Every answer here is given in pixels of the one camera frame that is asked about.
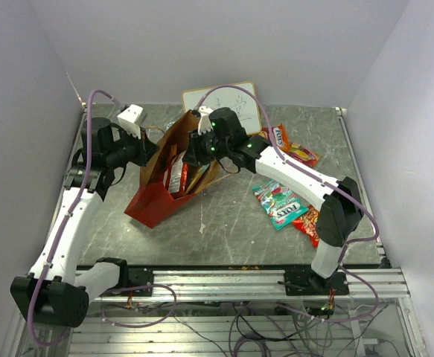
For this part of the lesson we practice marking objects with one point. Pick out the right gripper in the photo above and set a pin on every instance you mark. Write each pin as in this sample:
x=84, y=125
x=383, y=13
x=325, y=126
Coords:
x=194, y=151

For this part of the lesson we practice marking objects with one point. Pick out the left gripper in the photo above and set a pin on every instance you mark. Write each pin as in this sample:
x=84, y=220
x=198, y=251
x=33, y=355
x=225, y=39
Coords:
x=146, y=149

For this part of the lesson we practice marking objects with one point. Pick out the brown teal chips bag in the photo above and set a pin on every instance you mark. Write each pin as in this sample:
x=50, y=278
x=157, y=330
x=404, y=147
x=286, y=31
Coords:
x=195, y=176

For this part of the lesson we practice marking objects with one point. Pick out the red Doritos bag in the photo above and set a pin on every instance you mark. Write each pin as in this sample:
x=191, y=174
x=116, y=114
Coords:
x=175, y=176

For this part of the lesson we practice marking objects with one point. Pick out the red brown paper bag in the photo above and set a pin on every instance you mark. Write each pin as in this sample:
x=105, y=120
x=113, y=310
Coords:
x=152, y=203

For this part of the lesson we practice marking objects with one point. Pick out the orange Fox's fruits bag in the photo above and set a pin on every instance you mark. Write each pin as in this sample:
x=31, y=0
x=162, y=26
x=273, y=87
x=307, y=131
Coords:
x=302, y=154

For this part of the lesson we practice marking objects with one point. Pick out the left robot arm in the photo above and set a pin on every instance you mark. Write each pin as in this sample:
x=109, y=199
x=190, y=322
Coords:
x=52, y=293

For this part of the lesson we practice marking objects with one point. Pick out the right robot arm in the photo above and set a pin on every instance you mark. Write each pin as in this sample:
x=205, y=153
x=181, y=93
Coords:
x=219, y=134

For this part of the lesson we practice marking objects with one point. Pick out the teal Fox's candy bag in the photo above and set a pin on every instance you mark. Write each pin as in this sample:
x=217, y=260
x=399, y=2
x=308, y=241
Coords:
x=279, y=202

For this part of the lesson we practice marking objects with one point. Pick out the red snack mix bag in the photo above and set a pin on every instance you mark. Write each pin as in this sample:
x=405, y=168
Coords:
x=306, y=223

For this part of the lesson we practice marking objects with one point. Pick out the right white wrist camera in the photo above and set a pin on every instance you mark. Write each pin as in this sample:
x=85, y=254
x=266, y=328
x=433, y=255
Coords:
x=204, y=125

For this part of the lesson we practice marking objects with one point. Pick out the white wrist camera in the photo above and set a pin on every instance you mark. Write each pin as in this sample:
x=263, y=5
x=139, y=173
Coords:
x=128, y=120
x=204, y=125

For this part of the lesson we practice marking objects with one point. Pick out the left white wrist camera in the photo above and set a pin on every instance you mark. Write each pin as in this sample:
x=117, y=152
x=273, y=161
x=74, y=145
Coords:
x=128, y=120

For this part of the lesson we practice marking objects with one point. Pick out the small whiteboard yellow frame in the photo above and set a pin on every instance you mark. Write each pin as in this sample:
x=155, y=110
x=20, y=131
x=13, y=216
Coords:
x=237, y=96

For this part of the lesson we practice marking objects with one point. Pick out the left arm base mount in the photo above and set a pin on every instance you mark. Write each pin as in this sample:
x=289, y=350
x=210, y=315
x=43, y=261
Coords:
x=134, y=280

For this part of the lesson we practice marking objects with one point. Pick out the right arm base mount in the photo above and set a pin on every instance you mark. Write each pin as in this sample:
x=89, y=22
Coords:
x=303, y=281

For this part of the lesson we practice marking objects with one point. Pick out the aluminium rail frame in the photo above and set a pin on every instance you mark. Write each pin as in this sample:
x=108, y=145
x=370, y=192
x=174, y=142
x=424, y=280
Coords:
x=195, y=284

